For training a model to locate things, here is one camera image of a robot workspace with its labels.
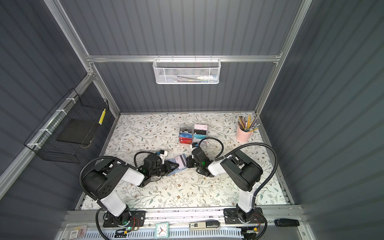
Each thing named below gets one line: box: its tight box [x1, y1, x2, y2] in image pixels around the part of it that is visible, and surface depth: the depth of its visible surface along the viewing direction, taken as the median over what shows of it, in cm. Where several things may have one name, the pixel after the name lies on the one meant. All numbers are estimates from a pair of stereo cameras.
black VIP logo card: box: [179, 128, 193, 133], surface depth 101 cm
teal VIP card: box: [193, 134, 207, 139], surface depth 101 cm
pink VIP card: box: [194, 124, 208, 130], surface depth 101 cm
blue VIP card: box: [179, 132, 193, 138], surface depth 101 cm
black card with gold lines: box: [193, 129, 207, 135], surface depth 101 cm
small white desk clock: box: [155, 222, 170, 239], surface depth 70 cm
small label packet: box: [66, 223, 88, 240], surface depth 71 cm
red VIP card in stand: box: [179, 137, 193, 145], surface depth 102 cm
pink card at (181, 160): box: [174, 153, 187, 169], surface depth 95 cm
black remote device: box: [274, 218, 300, 227], surface depth 72 cm
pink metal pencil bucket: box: [236, 126, 253, 143], surface depth 101 cm
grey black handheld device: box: [189, 220, 221, 230], surface depth 69 cm
